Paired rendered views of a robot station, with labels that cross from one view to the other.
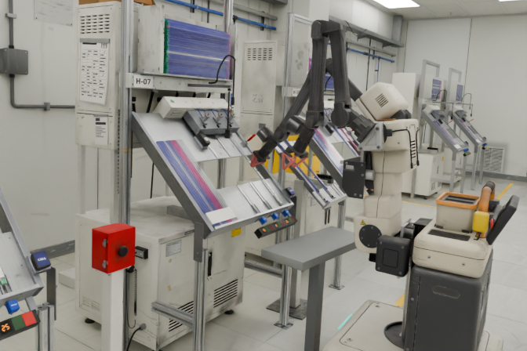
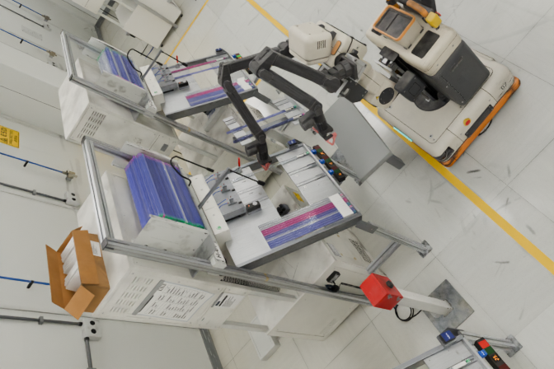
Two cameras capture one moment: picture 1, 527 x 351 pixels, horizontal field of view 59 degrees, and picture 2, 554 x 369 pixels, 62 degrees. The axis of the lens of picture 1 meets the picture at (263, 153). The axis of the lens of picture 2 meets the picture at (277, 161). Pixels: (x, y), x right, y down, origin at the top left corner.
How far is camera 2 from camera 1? 1.56 m
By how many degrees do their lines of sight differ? 36
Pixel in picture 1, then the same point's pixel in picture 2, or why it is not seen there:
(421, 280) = (443, 76)
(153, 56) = (190, 236)
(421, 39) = not seen: outside the picture
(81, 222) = (276, 329)
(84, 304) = (325, 332)
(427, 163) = not seen: outside the picture
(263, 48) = (87, 120)
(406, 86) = not seen: outside the picture
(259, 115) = (152, 147)
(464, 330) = (475, 63)
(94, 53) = (161, 299)
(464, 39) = not seen: outside the picture
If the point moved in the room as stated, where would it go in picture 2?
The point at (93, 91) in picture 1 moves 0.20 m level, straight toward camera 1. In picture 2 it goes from (191, 304) to (218, 301)
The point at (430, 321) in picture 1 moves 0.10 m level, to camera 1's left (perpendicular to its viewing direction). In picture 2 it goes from (461, 81) to (457, 97)
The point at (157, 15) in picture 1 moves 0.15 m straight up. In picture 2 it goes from (157, 224) to (127, 216)
